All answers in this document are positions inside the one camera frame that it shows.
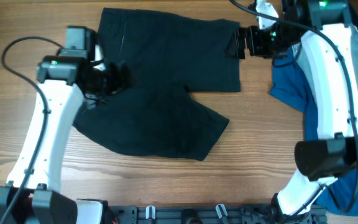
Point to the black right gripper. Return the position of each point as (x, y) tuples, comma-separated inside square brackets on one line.
[(247, 40)]

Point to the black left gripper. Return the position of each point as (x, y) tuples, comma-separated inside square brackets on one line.
[(115, 83)]

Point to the black shorts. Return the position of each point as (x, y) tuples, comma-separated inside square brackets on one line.
[(166, 57)]

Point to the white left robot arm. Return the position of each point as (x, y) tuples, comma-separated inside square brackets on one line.
[(32, 190)]

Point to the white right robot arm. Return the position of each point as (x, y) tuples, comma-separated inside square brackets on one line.
[(300, 17)]

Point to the blue t-shirt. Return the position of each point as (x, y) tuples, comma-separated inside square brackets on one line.
[(317, 159)]

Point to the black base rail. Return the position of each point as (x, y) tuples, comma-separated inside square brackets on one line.
[(245, 214)]

